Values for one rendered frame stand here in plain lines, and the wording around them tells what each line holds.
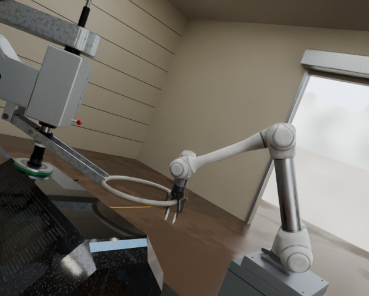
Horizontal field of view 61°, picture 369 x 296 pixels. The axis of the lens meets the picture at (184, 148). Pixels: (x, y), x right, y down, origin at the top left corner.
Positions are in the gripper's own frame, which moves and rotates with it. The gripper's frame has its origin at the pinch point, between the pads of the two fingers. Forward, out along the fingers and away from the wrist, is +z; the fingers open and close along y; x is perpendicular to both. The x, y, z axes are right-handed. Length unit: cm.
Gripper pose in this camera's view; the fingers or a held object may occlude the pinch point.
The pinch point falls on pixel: (171, 216)
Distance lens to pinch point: 195.4
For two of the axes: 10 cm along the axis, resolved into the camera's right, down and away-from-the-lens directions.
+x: -2.0, 0.3, -9.8
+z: -2.8, 9.6, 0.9
